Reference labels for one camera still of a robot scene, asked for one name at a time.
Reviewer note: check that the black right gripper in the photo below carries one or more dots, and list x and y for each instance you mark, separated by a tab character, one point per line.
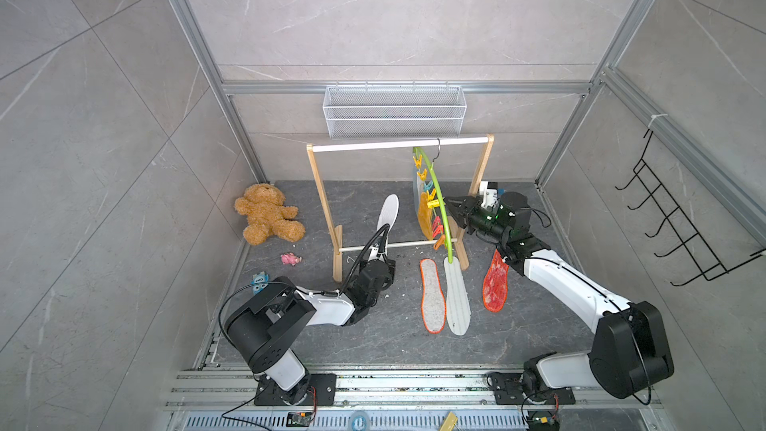
463	216

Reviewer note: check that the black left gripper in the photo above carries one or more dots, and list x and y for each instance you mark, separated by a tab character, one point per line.
390	268

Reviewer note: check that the grey felt orange-edged insole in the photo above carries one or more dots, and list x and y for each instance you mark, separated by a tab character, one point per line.
433	304

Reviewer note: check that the white foam insole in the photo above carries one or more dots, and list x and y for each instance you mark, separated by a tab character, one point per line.
388	216

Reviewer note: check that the red orange-edged insole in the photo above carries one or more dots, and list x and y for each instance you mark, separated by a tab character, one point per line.
495	285

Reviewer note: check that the grey striped insole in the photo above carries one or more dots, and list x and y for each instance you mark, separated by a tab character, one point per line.
458	310

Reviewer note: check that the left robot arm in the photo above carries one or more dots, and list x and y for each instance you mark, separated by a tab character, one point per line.
264	329

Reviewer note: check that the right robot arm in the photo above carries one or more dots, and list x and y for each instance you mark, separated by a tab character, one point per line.
630	352

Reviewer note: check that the green round clip hanger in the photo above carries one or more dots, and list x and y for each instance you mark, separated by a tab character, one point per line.
428	181

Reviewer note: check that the yellow fuzzy insole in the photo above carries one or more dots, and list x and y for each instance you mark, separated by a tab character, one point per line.
425	214

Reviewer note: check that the blue-grey foam insole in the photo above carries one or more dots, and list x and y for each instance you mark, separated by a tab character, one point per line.
416	193

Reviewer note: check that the pink pig toy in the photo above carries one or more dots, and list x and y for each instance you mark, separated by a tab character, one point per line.
290	259

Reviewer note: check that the teal robot toy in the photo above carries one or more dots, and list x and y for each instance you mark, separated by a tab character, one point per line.
259	282

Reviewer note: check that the brown teddy bear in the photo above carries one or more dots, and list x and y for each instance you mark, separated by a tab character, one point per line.
267	215

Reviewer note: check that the wooden clothes rack frame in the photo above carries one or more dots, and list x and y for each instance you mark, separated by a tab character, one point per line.
354	178

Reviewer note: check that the white wire mesh basket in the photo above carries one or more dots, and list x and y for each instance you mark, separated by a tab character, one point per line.
369	111

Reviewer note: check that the black wall hook rack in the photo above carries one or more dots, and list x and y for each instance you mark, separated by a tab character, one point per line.
707	265

